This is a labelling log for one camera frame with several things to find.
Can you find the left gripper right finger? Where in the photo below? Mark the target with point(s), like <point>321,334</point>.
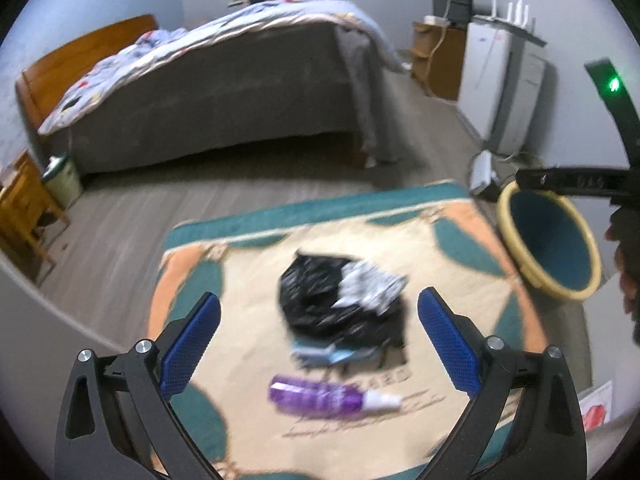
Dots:
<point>547,438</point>

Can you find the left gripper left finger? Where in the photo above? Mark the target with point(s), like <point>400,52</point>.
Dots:
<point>115,421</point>

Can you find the yellow teal trash bin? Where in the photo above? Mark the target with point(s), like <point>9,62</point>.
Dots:
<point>550,242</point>

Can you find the right hand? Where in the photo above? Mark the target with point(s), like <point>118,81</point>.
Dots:
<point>628,284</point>

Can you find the red white paper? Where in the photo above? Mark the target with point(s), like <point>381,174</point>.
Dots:
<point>596,406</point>

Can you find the white power strip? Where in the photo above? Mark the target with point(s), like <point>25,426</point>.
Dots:
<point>483,180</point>

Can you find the white air purifier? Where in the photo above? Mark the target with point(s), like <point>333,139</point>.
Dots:
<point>502,74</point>

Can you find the purple spray bottle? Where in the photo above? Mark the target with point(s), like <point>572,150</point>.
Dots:
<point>328,400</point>

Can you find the white wifi router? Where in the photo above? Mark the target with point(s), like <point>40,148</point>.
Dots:
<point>517,15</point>

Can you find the patterned teal orange rug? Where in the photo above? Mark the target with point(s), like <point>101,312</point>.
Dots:
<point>432,235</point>

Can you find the wooden side cabinet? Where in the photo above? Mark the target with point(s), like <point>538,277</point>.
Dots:
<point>437,56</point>

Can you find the wooden chair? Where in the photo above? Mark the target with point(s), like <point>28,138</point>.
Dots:
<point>24,202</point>

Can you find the white printed wrapper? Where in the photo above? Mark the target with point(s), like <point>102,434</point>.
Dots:
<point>367,287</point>

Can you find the black plastic bag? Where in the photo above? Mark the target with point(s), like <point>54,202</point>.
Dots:
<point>307,292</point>

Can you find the small green white bin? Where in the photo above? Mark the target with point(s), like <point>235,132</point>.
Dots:
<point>62,181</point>

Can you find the wooden headboard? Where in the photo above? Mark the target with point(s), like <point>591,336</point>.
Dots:
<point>41,86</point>

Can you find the floral blue quilt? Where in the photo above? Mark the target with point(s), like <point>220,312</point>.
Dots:
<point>159,47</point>

